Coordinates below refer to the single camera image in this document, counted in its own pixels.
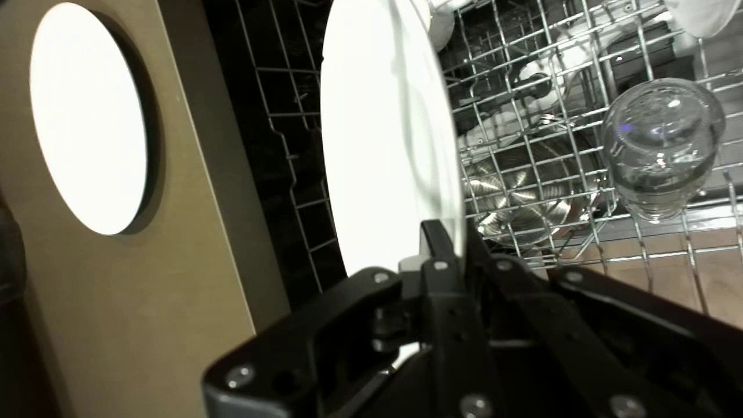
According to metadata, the white round plate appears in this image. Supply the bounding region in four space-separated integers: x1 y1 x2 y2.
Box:
28 0 151 238
317 0 468 273

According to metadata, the wire dish rack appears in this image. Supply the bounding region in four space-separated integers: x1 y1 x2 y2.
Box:
229 0 743 311

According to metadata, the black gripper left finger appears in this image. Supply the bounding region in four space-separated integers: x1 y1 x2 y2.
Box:
202 218 496 418

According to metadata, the white dinner plate standing upright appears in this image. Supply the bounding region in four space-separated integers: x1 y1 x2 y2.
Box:
664 0 743 42

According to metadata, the clear drinking glass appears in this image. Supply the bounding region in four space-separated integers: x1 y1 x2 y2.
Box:
600 77 728 226

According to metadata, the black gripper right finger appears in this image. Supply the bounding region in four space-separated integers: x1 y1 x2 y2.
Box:
462 221 743 418

